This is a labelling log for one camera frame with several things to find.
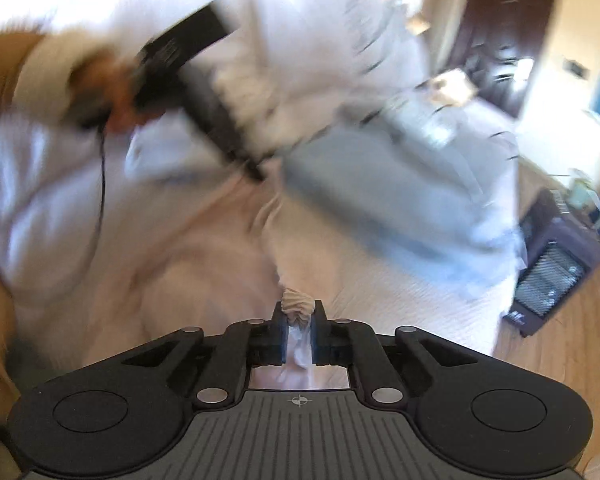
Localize dark wooden door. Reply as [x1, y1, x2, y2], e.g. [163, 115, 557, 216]
[447, 0, 563, 121]

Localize person's left hand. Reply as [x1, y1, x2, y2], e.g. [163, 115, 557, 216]
[67, 52, 148, 133]

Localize pale pink pants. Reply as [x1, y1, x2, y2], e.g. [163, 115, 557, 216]
[125, 60, 321, 391]

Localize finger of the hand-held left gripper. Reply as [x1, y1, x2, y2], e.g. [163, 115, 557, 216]
[189, 71, 267, 184]

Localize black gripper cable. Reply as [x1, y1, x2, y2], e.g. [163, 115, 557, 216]
[92, 127, 108, 251]

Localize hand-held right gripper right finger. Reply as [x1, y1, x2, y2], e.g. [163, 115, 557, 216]
[310, 300, 481, 410]

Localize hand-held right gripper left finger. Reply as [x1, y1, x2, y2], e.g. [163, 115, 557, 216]
[122, 301, 287, 410]

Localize dark purple heater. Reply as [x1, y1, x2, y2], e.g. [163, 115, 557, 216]
[502, 187, 600, 338]

